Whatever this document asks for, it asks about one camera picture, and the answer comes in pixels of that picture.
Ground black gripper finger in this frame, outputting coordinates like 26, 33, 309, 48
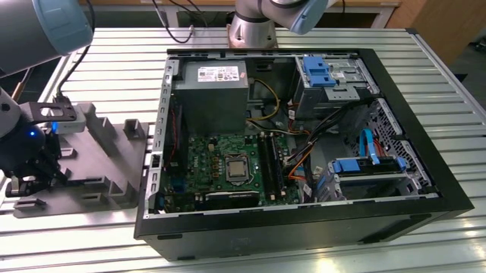
5, 170, 51, 197
37, 153, 69, 186

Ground black RAM slot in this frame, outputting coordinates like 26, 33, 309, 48
256, 134, 269, 200
264, 135, 280, 197

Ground grey plastic parts rack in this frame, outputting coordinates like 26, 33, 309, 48
13, 102, 150, 218

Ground blue expansion slot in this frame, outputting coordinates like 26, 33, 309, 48
169, 176, 186, 192

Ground black case fan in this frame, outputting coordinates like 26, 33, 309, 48
168, 95, 190, 171

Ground green Dell motherboard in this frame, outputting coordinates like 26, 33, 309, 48
161, 133, 304, 213

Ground grey power supply unit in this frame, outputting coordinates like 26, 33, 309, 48
172, 59, 252, 137

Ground black graphics card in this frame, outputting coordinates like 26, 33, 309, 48
193, 189, 261, 212

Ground metal socket cover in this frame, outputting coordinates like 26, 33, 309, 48
222, 154, 252, 185

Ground silver CPU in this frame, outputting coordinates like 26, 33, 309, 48
225, 162, 246, 175

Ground black CPU socket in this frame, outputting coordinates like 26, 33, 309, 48
221, 152, 254, 187

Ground black open PC case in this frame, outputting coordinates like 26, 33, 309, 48
133, 47, 475, 261

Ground blue drive bay latch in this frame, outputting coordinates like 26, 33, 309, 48
301, 56, 337, 88

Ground hard disk in blue carrier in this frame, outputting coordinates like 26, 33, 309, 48
328, 158, 409, 177

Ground grey metal drive cage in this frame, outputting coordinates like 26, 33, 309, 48
294, 54, 380, 120

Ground wooden cabinet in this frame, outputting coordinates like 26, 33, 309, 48
385, 0, 486, 68

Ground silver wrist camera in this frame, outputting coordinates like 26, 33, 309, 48
47, 104, 86, 134

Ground red black twisted wire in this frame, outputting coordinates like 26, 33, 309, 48
169, 109, 182, 164

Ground thin wire locking lever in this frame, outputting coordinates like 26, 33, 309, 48
245, 159, 256, 184

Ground black white power cable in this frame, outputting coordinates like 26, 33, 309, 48
245, 119, 304, 136

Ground black cable silver plug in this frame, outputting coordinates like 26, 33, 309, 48
150, 0, 196, 44

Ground orange SATA cable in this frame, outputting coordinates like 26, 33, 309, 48
285, 164, 305, 183

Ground yellow black power cable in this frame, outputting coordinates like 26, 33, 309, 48
245, 78, 282, 123

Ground red labelled drive cable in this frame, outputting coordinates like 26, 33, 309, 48
284, 98, 308, 136

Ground thick black cable bundle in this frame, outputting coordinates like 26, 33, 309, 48
282, 98, 376, 167

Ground blue SATA cable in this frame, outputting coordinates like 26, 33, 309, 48
357, 128, 383, 166

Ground wooden workbench white frame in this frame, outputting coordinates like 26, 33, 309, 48
94, 0, 404, 29

